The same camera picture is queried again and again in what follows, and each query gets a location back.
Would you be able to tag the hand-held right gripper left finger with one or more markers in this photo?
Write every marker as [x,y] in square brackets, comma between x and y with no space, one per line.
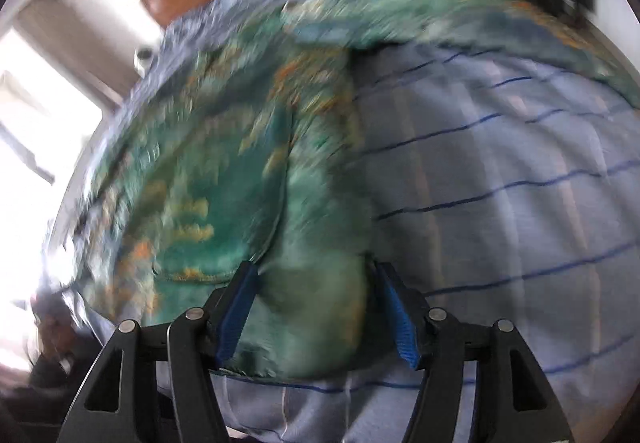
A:
[237,308]

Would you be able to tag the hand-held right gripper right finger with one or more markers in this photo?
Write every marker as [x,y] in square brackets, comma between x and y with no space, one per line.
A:
[400,318]

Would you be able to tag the green orange patterned pillow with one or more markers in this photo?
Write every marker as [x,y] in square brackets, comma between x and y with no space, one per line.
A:
[300,223]

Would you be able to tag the blue checked duvet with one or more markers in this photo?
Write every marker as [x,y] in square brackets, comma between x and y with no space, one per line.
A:
[500,198]

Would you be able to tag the white round camera device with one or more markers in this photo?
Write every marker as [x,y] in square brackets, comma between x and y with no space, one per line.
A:
[144,58]

